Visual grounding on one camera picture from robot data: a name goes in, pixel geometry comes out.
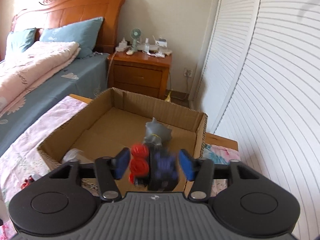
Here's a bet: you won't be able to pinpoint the large blue pillow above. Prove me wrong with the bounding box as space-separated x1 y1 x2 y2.
39 17 104 59

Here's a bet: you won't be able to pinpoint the pink floral table cloth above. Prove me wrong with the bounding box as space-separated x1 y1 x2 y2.
1 96 240 239

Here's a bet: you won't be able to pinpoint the small blue pillow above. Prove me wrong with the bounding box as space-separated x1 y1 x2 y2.
5 28 37 56

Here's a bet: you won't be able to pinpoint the small green desk fan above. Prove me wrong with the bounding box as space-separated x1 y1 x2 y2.
126 28 142 55

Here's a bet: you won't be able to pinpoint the grey rubber animal toy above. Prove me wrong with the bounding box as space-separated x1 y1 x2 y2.
143 118 172 147

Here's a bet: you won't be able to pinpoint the clear plastic cup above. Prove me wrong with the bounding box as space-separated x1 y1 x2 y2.
61 148 82 164

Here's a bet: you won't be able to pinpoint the wooden nightstand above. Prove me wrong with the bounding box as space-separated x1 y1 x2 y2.
108 51 172 99

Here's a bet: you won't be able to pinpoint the orange wooden headboard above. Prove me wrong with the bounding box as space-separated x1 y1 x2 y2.
10 0 125 54

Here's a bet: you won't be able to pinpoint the white louvered closet doors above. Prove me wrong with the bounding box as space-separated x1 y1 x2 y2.
195 0 320 205

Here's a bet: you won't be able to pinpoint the brown cardboard box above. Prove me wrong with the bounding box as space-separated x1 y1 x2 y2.
37 88 207 170

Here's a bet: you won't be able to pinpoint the clear spray bottle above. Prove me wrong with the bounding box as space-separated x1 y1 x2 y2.
144 38 150 53

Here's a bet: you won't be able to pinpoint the pink folded quilt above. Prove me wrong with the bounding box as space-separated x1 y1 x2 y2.
1 41 81 115

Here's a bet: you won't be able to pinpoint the white wall socket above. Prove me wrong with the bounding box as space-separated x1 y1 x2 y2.
183 68 193 78

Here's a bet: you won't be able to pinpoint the blue bed sheet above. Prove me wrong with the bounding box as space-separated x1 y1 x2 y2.
1 53 109 154

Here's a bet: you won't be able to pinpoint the dark blue toy train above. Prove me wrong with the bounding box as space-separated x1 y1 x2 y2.
129 144 179 191

